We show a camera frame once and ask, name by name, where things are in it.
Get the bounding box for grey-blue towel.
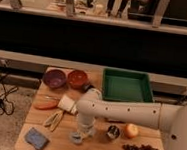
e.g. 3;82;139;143
69;132;83;145

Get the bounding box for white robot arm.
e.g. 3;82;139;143
76;88;187;150

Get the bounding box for dark grey block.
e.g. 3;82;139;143
105;118;125;124

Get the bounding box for small metal cup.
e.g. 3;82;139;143
107;125;120;140

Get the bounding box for white cup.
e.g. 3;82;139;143
58;95;77;115

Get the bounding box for beige tongs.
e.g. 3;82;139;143
43;109;64;132

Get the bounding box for red-yellow apple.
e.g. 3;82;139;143
124;124;139;139

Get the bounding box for orange bowl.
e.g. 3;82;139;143
67;70;89;89

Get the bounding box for metal spoon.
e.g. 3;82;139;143
44;96;60;101

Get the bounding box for green plastic tray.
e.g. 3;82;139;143
102;69;154;103

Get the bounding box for orange carrot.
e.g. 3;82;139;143
33;99;59;111

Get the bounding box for blue sponge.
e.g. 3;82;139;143
24;127;50;150

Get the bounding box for purple bowl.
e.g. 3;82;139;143
42;69;67;89

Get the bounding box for black handled brush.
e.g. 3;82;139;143
83;84;95;93

